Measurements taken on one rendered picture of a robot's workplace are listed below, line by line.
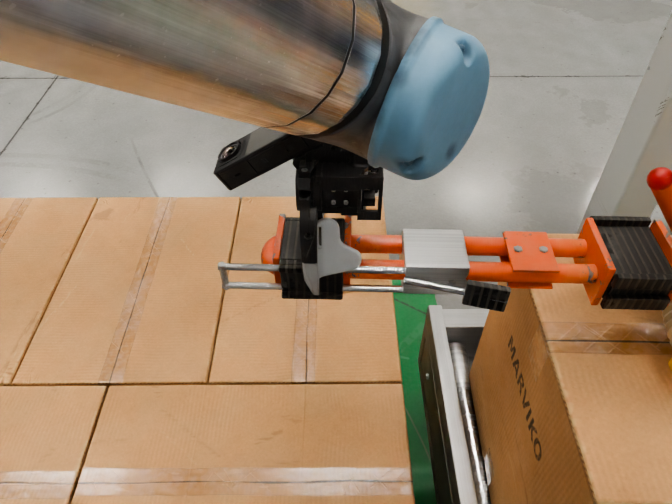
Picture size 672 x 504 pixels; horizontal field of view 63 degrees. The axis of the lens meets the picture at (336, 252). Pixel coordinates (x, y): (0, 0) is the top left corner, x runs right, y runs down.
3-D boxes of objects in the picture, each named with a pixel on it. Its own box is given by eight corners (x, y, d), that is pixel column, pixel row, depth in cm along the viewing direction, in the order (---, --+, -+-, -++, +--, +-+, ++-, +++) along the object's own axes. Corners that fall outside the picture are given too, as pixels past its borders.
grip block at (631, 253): (638, 250, 67) (658, 213, 62) (670, 313, 60) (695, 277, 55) (568, 248, 67) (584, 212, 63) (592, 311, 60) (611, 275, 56)
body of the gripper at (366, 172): (380, 228, 53) (388, 118, 44) (291, 226, 53) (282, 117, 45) (378, 179, 58) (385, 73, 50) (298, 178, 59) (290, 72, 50)
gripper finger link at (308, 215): (316, 269, 53) (315, 181, 49) (300, 269, 53) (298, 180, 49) (319, 251, 57) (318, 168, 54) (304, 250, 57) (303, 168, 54)
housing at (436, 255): (456, 254, 66) (462, 227, 63) (464, 297, 61) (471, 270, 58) (398, 253, 66) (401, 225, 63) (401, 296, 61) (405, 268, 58)
